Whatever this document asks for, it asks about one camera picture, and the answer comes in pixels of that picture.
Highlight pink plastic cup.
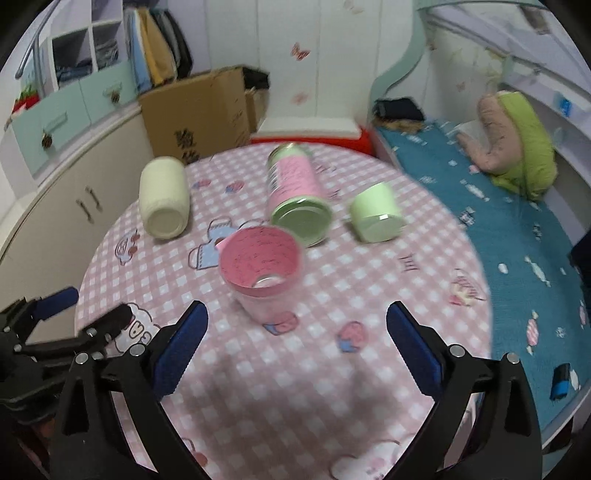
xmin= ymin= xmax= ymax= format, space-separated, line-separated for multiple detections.
xmin=216 ymin=225 xmax=304 ymax=326

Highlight cream white cup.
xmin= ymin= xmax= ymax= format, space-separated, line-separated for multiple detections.
xmin=138 ymin=156 xmax=190 ymax=240

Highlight small green cup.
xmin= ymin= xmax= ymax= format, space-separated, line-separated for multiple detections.
xmin=349 ymin=182 xmax=406 ymax=243

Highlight cream lower cabinet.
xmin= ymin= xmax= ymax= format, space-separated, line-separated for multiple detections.
xmin=1 ymin=105 xmax=153 ymax=307

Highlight teal candy print mattress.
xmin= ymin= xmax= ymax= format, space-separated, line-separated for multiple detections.
xmin=377 ymin=122 xmax=590 ymax=427

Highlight teal drawer cabinet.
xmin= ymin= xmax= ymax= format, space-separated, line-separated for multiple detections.
xmin=11 ymin=61 xmax=136 ymax=175

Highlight dark hanging garment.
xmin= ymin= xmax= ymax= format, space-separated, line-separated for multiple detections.
xmin=569 ymin=236 xmax=591 ymax=287

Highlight red potted plant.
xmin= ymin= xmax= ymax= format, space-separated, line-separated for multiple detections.
xmin=12 ymin=85 xmax=40 ymax=114

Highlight pink checkered tablecloth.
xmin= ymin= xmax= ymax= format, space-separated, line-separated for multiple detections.
xmin=75 ymin=145 xmax=491 ymax=479

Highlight large cardboard box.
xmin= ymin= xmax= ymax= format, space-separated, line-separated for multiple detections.
xmin=138 ymin=68 xmax=250 ymax=165

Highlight tall green pink can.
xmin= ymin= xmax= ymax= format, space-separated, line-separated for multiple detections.
xmin=266 ymin=142 xmax=332 ymax=247

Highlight green pillow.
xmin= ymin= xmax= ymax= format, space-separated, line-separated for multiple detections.
xmin=491 ymin=91 xmax=558 ymax=202

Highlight purple white shelf unit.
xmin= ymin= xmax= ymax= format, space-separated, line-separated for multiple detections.
xmin=19 ymin=0 xmax=128 ymax=96

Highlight pink plush pillow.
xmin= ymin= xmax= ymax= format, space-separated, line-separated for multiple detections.
xmin=457 ymin=94 xmax=522 ymax=175

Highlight metal stair handrail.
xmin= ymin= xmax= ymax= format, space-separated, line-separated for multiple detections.
xmin=14 ymin=0 xmax=61 ymax=80

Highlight hanging clothes row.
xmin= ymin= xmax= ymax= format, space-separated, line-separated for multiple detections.
xmin=123 ymin=6 xmax=193 ymax=94

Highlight small cardboard box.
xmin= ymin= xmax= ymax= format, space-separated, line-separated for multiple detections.
xmin=245 ymin=88 xmax=270 ymax=133

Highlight white board on box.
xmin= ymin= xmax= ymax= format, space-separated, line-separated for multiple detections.
xmin=252 ymin=117 xmax=362 ymax=139

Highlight black clothes on box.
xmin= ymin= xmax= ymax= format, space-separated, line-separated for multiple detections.
xmin=242 ymin=66 xmax=270 ymax=90

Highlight folded black clothes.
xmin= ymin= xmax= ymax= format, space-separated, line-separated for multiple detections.
xmin=373 ymin=97 xmax=425 ymax=122

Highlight small blue shelf box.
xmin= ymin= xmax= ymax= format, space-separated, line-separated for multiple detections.
xmin=556 ymin=97 xmax=572 ymax=118

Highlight teal bunk bed frame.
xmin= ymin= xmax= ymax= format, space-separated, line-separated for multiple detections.
xmin=370 ymin=1 xmax=590 ymax=449

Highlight purple wall shelves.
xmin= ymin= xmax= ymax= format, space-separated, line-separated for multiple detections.
xmin=426 ymin=1 xmax=590 ymax=157

